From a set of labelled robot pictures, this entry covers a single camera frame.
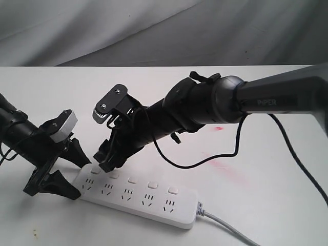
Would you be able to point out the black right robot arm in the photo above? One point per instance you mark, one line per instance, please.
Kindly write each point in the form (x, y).
(197, 101)

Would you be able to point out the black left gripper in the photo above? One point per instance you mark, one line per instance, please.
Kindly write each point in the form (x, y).
(42, 152)

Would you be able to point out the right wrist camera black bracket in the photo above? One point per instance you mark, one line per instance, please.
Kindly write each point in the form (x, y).
(117, 103)

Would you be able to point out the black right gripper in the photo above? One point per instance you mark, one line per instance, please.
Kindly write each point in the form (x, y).
(123, 143)

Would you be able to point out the white five-outlet power strip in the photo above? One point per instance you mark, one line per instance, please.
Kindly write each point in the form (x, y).
(141, 196)

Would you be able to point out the white backdrop cloth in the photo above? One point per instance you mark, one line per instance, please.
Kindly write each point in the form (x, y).
(163, 33)

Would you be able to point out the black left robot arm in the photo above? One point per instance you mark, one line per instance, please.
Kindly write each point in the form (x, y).
(12, 135)

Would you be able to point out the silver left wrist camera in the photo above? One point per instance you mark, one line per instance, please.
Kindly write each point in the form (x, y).
(62, 126)

